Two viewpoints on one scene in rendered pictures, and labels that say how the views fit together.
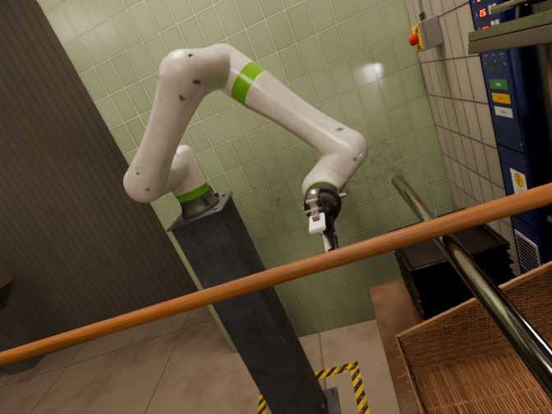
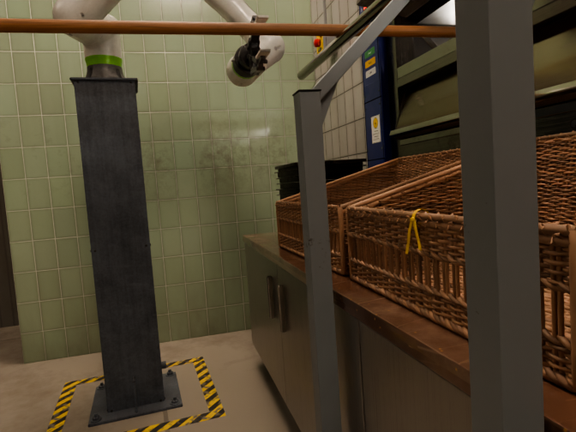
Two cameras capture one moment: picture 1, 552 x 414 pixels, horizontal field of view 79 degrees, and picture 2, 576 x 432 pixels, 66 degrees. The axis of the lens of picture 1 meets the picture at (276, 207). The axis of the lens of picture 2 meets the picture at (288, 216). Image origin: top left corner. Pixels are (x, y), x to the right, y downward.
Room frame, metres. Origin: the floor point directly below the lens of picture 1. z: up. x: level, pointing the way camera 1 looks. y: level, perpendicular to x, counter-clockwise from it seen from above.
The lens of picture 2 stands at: (-0.53, 0.50, 0.79)
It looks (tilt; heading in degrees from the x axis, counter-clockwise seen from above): 4 degrees down; 331
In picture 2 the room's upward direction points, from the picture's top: 4 degrees counter-clockwise
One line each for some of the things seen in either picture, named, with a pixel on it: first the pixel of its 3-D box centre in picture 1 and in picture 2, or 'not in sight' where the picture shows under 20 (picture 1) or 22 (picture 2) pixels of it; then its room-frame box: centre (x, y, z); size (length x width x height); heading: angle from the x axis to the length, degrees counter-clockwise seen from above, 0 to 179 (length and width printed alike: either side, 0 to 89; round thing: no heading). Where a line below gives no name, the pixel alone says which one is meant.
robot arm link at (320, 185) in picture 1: (324, 201); (249, 61); (0.80, -0.12, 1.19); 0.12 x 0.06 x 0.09; 76
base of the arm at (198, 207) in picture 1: (201, 197); (106, 80); (1.30, 0.26, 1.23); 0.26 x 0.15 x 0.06; 170
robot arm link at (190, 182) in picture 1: (180, 173); (99, 40); (1.23, 0.27, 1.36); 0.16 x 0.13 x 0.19; 145
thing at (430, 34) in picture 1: (426, 34); (326, 43); (1.30, -0.77, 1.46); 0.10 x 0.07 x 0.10; 166
